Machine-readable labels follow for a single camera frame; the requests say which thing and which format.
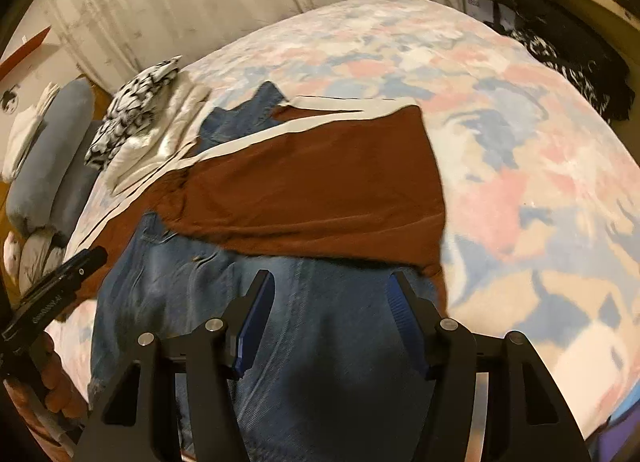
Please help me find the blue denim jacket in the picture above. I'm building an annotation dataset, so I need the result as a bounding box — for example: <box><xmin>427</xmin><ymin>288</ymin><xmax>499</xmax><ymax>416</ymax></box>
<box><xmin>78</xmin><ymin>83</ymin><xmax>446</xmax><ymax>461</ymax></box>

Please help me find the rust brown cloth white trim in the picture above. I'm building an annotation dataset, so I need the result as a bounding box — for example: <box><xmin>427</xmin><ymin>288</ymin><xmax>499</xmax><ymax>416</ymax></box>
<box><xmin>92</xmin><ymin>97</ymin><xmax>447</xmax><ymax>304</ymax></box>

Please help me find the pastel floral bed cover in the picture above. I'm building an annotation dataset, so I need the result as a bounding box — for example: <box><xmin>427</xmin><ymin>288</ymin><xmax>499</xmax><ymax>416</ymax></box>
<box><xmin>44</xmin><ymin>0</ymin><xmax>640</xmax><ymax>440</ymax></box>

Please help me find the cream satin folded garment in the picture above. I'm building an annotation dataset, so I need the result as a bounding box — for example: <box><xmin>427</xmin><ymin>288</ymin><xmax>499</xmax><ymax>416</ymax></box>
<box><xmin>102</xmin><ymin>72</ymin><xmax>212</xmax><ymax>195</ymax></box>

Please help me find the person's left hand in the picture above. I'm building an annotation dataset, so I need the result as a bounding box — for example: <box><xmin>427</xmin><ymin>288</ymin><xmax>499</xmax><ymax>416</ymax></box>
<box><xmin>4</xmin><ymin>332</ymin><xmax>88</xmax><ymax>427</ymax></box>

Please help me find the black white patterned fabric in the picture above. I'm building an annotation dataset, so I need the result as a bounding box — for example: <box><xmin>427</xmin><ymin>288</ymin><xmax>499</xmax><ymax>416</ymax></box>
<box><xmin>506</xmin><ymin>29</ymin><xmax>610</xmax><ymax>118</ymax></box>

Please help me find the grey blue bolster pillow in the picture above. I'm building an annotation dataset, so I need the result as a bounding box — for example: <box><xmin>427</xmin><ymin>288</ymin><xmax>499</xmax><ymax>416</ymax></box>
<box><xmin>6</xmin><ymin>78</ymin><xmax>101</xmax><ymax>242</ymax></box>

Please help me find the black white patterned garment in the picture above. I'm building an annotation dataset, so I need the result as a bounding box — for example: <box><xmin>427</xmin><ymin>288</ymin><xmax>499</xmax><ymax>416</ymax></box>
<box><xmin>85</xmin><ymin>55</ymin><xmax>181</xmax><ymax>171</ymax></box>

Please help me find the white label box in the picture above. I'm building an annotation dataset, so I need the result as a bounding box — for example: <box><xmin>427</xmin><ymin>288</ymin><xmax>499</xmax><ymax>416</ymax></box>
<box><xmin>464</xmin><ymin>0</ymin><xmax>482</xmax><ymax>18</ymax></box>

